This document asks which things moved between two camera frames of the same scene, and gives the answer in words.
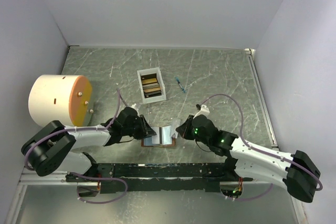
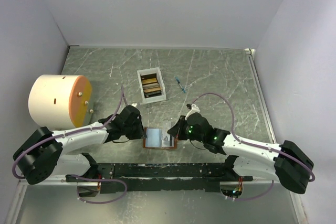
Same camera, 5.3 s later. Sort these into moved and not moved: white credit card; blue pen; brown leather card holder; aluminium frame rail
Moved: white credit card
Not moved: blue pen; aluminium frame rail; brown leather card holder
